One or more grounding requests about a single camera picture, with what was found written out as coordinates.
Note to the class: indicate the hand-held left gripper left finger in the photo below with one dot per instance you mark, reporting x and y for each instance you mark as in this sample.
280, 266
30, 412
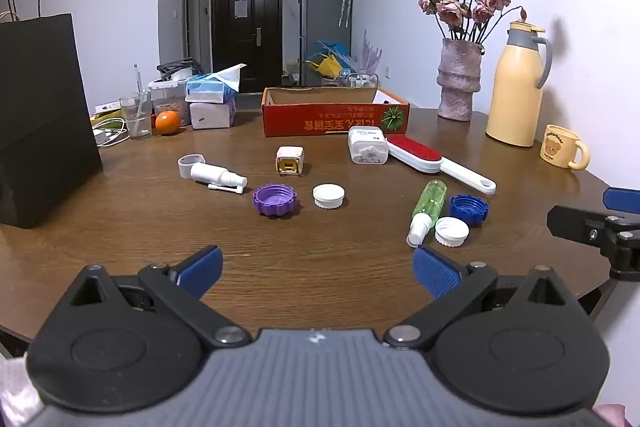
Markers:
202, 267

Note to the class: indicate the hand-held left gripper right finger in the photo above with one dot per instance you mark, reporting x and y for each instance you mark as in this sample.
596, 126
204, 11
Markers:
435, 274

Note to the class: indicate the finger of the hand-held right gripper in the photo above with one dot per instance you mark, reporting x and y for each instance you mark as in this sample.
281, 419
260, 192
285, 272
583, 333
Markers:
622, 198
580, 224

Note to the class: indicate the white bottle cap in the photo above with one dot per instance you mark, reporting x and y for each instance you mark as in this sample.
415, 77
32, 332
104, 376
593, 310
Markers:
328, 196
451, 232

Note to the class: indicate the green spray bottle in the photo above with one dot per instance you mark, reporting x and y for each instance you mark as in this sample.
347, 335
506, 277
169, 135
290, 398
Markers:
430, 204

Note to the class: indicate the blue bottle cap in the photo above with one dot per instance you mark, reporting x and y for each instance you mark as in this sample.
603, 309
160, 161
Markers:
469, 209

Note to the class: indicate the purple bottle cap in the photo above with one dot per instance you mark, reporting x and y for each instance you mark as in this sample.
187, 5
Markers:
275, 201

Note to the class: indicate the red lint brush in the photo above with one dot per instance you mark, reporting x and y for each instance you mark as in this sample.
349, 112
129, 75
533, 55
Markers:
415, 152

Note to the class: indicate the white yellow charger cube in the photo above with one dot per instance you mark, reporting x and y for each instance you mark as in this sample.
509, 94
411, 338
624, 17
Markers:
290, 161

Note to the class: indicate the red cardboard box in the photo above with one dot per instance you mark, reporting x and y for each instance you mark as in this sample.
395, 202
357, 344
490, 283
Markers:
325, 119

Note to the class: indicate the yellow bear mug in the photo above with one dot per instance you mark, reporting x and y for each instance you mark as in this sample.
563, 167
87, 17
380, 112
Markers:
557, 147

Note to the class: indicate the white nasal spray bottle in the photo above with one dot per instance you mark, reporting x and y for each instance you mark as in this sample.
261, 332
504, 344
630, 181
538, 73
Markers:
212, 174

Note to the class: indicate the white spray bottle cover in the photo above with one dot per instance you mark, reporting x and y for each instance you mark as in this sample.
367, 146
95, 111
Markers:
186, 167

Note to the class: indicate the clear box of white pieces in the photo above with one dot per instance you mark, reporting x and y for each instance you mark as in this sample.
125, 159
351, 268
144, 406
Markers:
368, 147

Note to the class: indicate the orange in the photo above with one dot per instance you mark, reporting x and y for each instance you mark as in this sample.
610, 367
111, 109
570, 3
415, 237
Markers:
168, 123

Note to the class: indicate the yellow thermos jug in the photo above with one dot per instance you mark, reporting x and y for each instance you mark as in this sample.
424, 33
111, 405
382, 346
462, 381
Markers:
512, 92

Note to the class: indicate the purple tissue pack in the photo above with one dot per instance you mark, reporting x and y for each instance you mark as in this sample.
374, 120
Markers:
212, 114

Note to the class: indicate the glass cup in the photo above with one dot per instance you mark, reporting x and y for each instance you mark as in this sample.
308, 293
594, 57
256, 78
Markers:
136, 119

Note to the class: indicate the clear plastic storage container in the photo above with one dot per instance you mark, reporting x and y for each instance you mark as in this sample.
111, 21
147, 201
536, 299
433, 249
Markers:
167, 99

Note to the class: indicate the blue tissue pack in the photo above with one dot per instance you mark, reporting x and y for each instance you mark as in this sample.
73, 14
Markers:
210, 89

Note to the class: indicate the pink textured vase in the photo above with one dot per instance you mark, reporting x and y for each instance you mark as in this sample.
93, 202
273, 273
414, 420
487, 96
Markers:
457, 79

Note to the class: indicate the black folded stand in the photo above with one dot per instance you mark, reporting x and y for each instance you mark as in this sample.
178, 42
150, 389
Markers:
175, 69

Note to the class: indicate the storage trolley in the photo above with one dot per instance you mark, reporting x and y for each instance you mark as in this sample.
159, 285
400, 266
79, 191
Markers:
361, 80

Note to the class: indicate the black paper bag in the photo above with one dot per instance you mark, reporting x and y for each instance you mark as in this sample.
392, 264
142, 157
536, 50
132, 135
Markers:
40, 122

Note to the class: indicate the dark brown door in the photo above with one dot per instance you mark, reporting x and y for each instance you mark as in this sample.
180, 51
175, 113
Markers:
245, 47

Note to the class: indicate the person's pink clothing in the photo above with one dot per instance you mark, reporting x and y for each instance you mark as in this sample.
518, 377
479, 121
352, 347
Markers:
15, 392

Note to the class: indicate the blue umbrella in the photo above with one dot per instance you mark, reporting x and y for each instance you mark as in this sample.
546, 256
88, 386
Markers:
332, 48

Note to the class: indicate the grey refrigerator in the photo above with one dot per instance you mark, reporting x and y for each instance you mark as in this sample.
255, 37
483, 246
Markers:
320, 17

